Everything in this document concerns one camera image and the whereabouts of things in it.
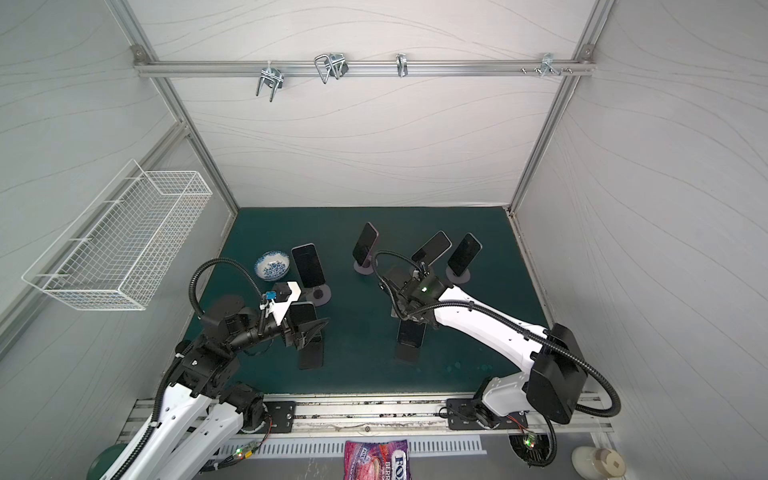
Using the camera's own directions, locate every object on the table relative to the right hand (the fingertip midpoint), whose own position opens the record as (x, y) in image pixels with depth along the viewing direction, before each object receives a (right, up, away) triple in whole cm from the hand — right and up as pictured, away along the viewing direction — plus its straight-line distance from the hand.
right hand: (410, 306), depth 80 cm
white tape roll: (+38, -28, -19) cm, 51 cm away
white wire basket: (-69, +15, -12) cm, 72 cm away
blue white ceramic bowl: (-47, +9, +21) cm, 52 cm away
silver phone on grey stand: (+8, +15, +15) cm, 23 cm away
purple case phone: (-14, +16, +17) cm, 28 cm away
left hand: (-23, +3, -12) cm, 27 cm away
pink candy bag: (-6, -32, -14) cm, 35 cm away
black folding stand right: (-1, -15, +6) cm, 16 cm away
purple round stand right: (+17, +5, +23) cm, 29 cm away
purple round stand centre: (-15, +7, +21) cm, 26 cm away
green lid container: (-63, -27, -21) cm, 72 cm away
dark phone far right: (+18, +13, +15) cm, 27 cm away
